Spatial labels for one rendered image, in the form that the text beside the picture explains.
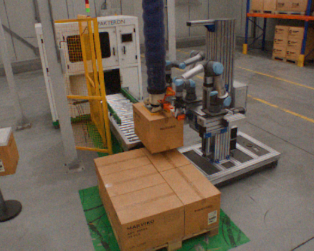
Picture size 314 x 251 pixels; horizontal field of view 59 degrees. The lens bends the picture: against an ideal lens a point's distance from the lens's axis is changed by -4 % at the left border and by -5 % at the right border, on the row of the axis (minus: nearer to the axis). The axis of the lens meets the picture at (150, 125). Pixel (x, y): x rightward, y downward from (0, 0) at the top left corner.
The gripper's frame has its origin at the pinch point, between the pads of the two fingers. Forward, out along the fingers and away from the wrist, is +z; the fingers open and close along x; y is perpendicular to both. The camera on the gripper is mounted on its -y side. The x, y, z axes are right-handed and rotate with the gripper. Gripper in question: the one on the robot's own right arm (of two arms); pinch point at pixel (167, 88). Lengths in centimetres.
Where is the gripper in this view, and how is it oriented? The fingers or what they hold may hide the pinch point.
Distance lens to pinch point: 366.8
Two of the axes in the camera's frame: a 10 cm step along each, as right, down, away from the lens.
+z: 0.6, 9.0, 4.3
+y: 3.4, 3.9, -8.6
